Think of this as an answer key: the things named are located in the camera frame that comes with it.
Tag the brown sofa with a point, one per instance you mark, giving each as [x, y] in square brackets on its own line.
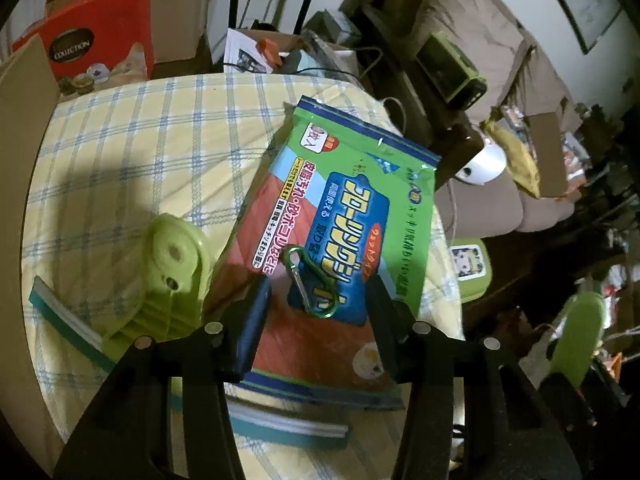
[545, 210]

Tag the grey box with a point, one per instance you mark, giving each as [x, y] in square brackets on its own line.
[330, 27]

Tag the green lunch box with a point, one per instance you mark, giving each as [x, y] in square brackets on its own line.
[470, 270]

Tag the green wet wipes packet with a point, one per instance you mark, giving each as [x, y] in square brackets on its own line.
[350, 185]

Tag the brown cardboard piece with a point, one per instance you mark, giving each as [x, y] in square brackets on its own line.
[555, 155]

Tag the large brown sofa cushion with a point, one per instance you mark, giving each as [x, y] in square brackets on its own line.
[480, 10]

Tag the yellow plaid cloth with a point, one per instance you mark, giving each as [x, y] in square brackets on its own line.
[125, 160]

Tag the small brown sofa cushion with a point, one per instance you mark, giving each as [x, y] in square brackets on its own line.
[545, 80]

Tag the green portable radio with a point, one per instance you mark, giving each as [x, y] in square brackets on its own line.
[450, 70]

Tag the light green plastic clip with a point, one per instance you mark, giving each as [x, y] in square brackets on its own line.
[170, 260]

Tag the large brown cardboard box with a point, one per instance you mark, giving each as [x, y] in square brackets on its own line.
[180, 15]

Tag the yellow bag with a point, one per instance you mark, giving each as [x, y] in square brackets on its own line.
[520, 160]

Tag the pile of small packets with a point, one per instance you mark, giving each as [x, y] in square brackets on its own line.
[595, 150]

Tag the red gift box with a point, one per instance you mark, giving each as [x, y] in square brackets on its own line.
[100, 25]

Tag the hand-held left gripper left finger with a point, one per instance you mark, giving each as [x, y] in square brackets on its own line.
[255, 315]

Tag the green carabiner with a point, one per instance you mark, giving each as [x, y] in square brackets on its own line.
[302, 291]

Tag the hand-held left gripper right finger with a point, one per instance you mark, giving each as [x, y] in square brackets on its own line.
[387, 320]

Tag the white rounded device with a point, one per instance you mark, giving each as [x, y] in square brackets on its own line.
[482, 165]

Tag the light green oblong object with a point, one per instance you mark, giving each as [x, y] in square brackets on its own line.
[580, 330]

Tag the white printed paper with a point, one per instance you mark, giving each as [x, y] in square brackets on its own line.
[242, 50]

